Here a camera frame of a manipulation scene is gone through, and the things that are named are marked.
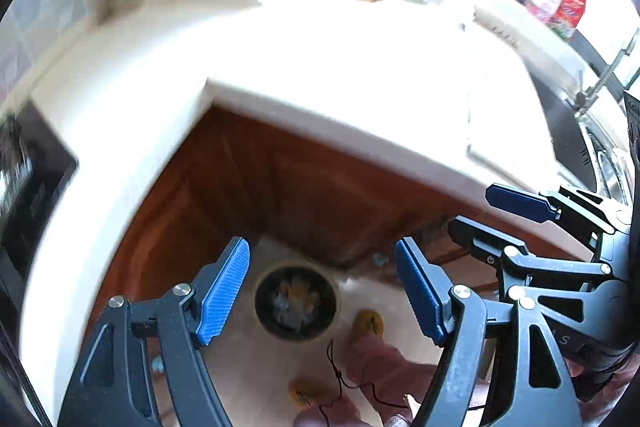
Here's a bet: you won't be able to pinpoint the round trash bin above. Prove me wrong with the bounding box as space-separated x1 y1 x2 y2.
254 263 340 343

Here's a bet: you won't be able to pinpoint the stainless steel sink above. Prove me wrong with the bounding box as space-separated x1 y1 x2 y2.
529 72 632 206

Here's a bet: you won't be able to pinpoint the person's pink trouser legs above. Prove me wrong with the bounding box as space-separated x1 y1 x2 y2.
293 335 436 426

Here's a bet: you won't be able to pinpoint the brown wooden cabinet door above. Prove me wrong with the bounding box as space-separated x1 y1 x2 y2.
84 103 572 343

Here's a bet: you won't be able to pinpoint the chrome sink faucet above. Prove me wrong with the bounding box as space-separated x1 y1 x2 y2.
574 29 639 116

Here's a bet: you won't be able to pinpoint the yellow left slipper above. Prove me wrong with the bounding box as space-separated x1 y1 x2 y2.
288 377 335 409

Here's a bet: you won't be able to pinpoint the black gas stove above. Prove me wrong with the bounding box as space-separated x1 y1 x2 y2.
1 102 78 329

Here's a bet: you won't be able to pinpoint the black thin cable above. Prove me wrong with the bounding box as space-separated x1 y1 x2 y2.
319 338 486 427

